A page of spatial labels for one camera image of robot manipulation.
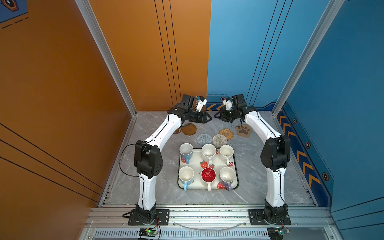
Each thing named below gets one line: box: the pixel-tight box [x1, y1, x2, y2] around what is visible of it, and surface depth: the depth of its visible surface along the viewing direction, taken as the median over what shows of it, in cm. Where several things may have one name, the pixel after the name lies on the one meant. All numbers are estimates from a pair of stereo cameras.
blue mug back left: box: [179, 143, 194, 165], surface depth 91 cm
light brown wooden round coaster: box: [182, 123, 197, 136], surface depth 111 cm
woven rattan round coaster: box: [218, 128, 234, 141], surface depth 110 cm
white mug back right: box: [219, 145, 234, 166], surface depth 89 cm
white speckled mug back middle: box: [201, 143, 217, 166], surface depth 91 cm
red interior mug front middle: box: [201, 167, 217, 192], surface depth 82 cm
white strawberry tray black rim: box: [177, 148, 240, 190], surface depth 87 cm
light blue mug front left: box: [178, 166, 195, 191], surface depth 81 cm
